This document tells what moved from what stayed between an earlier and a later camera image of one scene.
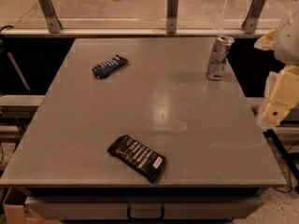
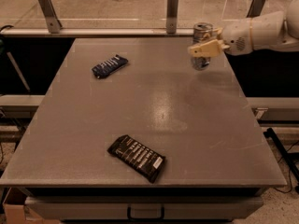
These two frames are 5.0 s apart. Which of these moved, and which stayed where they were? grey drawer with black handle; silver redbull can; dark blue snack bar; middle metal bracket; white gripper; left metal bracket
Moved: white gripper; silver redbull can
Stayed: middle metal bracket; left metal bracket; grey drawer with black handle; dark blue snack bar
